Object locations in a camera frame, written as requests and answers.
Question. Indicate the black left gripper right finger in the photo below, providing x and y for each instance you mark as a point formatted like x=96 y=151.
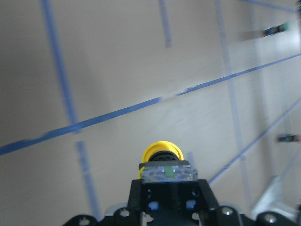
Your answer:
x=200 y=204

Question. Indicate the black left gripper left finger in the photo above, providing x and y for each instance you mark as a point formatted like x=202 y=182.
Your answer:
x=138 y=204

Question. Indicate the yellow push button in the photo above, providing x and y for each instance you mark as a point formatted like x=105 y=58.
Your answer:
x=163 y=162

